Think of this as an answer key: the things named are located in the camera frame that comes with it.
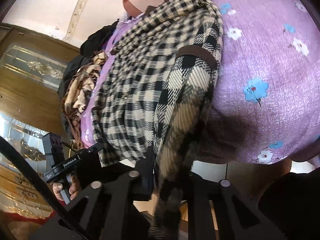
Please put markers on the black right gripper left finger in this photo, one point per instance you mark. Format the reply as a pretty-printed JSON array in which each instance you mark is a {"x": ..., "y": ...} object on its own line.
[{"x": 103, "y": 211}]

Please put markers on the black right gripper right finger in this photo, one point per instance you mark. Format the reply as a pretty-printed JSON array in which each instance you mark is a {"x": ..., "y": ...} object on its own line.
[{"x": 220, "y": 211}]

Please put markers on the black cream checked coat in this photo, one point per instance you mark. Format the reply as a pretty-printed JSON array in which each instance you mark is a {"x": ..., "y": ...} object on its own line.
[{"x": 156, "y": 98}]

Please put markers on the person's left hand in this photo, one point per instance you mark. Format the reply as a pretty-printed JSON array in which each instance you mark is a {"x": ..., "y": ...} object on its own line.
[{"x": 73, "y": 188}]

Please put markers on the brown beige patterned garment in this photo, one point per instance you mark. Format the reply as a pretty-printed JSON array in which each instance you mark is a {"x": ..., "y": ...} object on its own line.
[{"x": 75, "y": 90}]

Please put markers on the brown wooden wardrobe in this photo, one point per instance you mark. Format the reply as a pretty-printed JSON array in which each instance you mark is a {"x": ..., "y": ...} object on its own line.
[{"x": 32, "y": 68}]

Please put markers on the purple floral bed sheet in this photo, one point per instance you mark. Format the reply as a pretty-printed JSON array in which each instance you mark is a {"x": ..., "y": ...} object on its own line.
[{"x": 266, "y": 103}]

